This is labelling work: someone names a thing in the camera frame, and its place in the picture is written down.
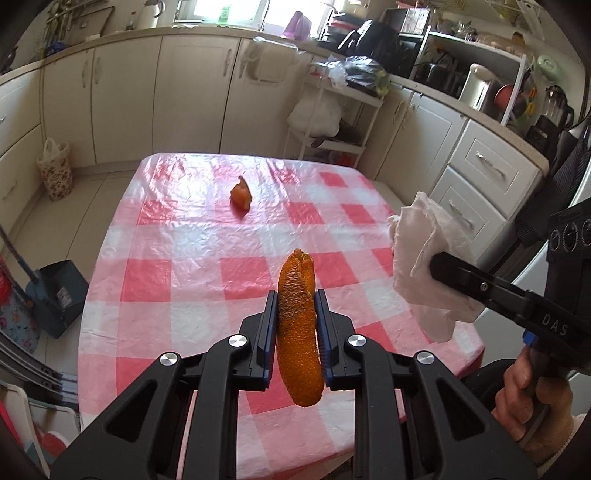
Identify black cooking pot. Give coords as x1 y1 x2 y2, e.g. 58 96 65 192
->
418 60 465 93

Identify white plastic bag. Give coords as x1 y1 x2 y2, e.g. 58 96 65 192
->
287 95 343 137

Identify white rolling cart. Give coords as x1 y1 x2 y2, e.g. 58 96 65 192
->
284 60 384 160

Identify black frying pan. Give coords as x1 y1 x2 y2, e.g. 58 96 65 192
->
311 121 365 148

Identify pink white checked tablecloth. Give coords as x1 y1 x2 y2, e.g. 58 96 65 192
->
76 154 485 480

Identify pale green appliance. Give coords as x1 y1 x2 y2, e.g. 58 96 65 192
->
536 54 561 79

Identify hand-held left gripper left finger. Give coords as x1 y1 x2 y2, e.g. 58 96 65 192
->
50 290 279 480

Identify kitchen window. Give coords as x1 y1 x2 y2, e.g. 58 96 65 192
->
175 0 333 28

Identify floral bin with red bag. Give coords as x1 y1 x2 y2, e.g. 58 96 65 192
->
0 268 44 354

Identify black blender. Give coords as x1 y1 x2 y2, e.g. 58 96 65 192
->
526 85 575 148

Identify white drawer cabinet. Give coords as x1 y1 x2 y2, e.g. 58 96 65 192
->
429 120 550 241

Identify small curled orange peel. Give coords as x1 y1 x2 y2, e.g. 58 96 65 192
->
230 175 253 209

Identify dark sliding door track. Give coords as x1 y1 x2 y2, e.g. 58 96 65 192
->
0 332 81 407

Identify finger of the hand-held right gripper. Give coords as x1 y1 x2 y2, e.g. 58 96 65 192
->
429 251 532 324

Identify white water boiler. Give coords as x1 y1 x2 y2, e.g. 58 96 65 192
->
458 63 499 114

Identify thin white napkin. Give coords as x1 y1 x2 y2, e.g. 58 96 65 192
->
387 191 482 343

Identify clear plastic bag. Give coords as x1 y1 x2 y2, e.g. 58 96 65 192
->
323 60 347 86

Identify grey metal tray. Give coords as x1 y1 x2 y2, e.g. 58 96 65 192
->
76 6 115 40

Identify white wire rack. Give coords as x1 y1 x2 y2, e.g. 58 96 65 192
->
485 0 532 28

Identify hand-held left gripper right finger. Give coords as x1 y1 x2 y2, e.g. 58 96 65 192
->
315 289 539 480

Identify small dark countertop oven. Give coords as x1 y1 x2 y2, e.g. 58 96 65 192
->
381 8 432 35

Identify white hanging door caddy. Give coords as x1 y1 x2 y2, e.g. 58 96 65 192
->
245 37 296 84

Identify person's right hand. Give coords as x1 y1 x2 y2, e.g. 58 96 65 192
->
493 349 577 444

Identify white folding rack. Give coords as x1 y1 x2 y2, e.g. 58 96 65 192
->
0 381 79 480

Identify white table board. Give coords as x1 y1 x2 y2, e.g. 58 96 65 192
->
369 180 402 210

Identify white shelf rack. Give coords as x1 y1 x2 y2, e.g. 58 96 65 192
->
418 30 529 125

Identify red bowl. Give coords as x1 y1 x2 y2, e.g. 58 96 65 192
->
495 84 520 109

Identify person's right forearm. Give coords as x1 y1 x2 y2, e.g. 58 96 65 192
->
524 413 580 468

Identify blue dustpan with handle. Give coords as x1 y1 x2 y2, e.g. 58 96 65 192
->
0 224 89 340

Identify purple plastic container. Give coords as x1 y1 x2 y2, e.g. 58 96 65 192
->
283 11 310 40

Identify black air fryer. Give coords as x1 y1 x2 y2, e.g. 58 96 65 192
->
339 21 398 65

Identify long orange peel strip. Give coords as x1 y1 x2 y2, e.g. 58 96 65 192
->
276 248 324 408

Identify cream kitchen base cabinets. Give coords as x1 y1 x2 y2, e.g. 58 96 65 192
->
0 34 469 222

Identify floral waste basket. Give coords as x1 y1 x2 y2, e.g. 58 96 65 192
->
37 137 74 201

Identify black microwave oven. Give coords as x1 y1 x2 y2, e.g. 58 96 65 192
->
397 32 432 79

